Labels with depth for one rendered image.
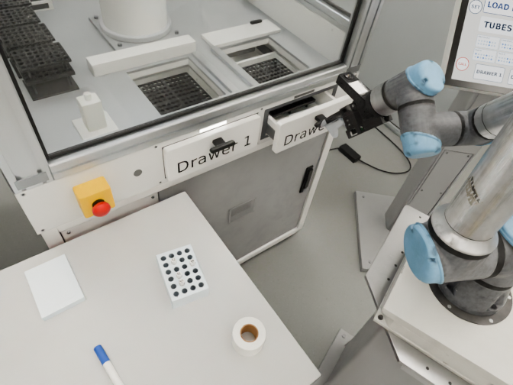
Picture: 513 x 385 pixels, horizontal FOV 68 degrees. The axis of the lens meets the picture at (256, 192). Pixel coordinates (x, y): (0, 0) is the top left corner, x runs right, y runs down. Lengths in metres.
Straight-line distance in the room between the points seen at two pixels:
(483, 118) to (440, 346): 0.47
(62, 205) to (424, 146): 0.80
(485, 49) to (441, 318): 0.86
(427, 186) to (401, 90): 1.02
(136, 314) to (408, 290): 0.61
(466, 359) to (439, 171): 1.02
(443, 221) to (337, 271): 1.21
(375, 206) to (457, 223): 1.47
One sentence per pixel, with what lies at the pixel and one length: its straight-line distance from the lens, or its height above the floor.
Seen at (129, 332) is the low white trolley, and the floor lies 0.76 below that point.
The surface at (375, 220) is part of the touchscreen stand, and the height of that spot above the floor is 0.04.
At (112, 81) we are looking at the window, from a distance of 0.83.
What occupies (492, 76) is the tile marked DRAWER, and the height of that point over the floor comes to 1.00.
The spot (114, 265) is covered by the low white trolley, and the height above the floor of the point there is 0.76.
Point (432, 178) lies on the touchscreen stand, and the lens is 1.83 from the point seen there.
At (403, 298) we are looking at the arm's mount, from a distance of 0.93.
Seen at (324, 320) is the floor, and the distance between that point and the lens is 1.77.
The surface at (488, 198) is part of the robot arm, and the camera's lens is 0.67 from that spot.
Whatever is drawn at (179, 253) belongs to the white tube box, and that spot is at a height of 0.79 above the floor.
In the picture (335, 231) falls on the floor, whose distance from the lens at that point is 2.03.
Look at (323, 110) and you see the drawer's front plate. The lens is 1.15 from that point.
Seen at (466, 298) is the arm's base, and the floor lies 0.87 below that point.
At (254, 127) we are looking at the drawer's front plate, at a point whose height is 0.90.
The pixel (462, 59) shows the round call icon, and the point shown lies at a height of 1.02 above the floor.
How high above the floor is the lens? 1.58
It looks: 49 degrees down
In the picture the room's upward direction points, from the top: 10 degrees clockwise
